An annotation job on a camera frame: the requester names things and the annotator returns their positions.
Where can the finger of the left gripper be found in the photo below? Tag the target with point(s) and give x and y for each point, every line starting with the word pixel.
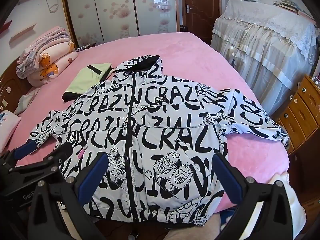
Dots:
pixel 24 150
pixel 58 156

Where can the pink bear print quilt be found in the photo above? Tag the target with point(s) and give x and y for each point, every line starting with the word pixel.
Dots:
pixel 52 62

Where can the wooden drawer cabinet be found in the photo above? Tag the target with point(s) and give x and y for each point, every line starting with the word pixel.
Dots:
pixel 301 117

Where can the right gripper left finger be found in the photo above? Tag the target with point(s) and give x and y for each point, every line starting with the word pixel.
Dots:
pixel 57 210

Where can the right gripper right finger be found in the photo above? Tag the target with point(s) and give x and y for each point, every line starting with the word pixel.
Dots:
pixel 263 211

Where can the lilac folded blanket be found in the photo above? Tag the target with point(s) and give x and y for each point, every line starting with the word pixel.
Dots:
pixel 27 61

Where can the white black graffiti print jacket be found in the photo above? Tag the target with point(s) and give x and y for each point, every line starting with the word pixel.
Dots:
pixel 160 134

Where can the floral sliding wardrobe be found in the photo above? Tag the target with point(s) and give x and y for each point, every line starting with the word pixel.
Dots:
pixel 101 21

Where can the white pink pillow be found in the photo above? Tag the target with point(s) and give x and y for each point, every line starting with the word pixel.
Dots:
pixel 9 122

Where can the lace covered furniture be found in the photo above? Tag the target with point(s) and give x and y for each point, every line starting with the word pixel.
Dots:
pixel 271 48

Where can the wooden headboard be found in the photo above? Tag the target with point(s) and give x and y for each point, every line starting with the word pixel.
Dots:
pixel 12 88

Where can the brown wooden door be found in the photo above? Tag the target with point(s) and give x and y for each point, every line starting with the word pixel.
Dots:
pixel 199 17

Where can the green black folded garment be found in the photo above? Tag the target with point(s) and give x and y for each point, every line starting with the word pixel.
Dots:
pixel 85 79

